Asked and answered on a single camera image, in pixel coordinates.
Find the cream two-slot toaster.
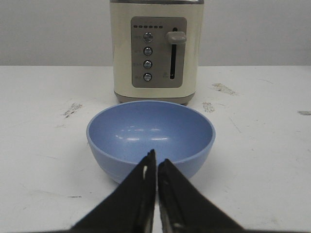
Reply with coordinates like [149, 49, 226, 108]
[109, 0, 204, 104]

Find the blue bowl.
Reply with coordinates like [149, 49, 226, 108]
[86, 100, 216, 183]

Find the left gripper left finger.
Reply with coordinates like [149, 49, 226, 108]
[69, 150, 156, 233]

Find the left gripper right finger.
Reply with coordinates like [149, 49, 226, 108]
[157, 159, 246, 233]

